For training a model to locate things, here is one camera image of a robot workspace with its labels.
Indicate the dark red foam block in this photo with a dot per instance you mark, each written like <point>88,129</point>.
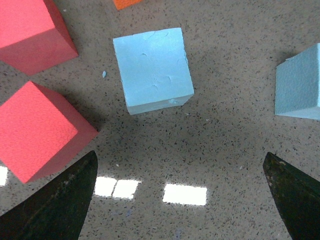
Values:
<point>33,36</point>

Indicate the orange foam block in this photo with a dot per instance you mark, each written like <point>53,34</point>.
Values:
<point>122,4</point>

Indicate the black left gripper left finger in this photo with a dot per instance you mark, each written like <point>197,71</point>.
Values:
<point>58,210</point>

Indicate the light blue dented foam block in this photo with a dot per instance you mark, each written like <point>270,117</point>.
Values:
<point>154,70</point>

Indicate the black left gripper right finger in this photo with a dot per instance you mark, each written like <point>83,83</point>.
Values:
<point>296,196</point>

